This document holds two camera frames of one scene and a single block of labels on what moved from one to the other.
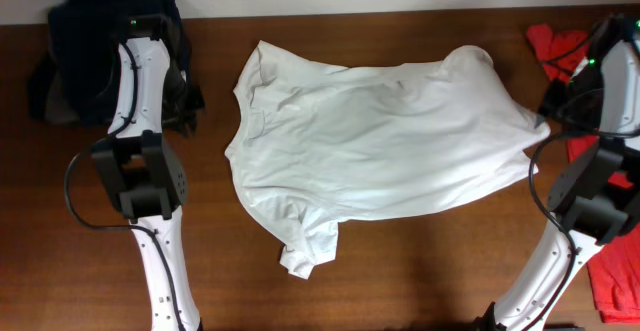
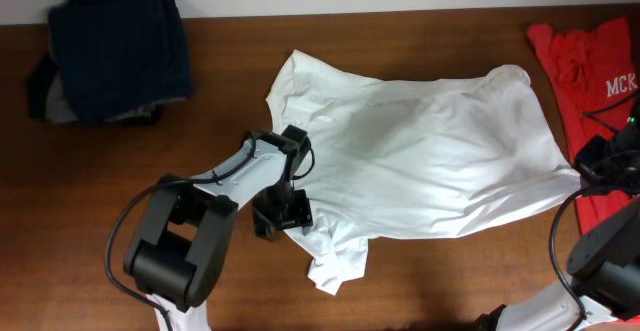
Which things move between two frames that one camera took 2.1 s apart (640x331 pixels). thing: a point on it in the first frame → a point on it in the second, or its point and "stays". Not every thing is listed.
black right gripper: (549, 106) → (586, 162)
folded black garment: (38, 87) stays
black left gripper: (189, 120) → (300, 206)
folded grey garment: (57, 110) stays
